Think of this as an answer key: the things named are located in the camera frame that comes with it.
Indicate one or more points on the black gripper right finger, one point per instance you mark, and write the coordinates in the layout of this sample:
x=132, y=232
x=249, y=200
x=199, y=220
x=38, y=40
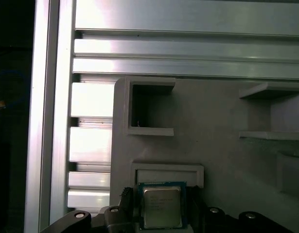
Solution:
x=200, y=218

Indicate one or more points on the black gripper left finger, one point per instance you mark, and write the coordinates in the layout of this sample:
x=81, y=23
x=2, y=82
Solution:
x=127, y=213

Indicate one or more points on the grey parts rack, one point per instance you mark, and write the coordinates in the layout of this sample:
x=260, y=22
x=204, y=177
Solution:
x=212, y=116

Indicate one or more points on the CPU with silver top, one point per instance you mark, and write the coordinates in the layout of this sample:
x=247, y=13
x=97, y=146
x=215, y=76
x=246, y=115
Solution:
x=161, y=206

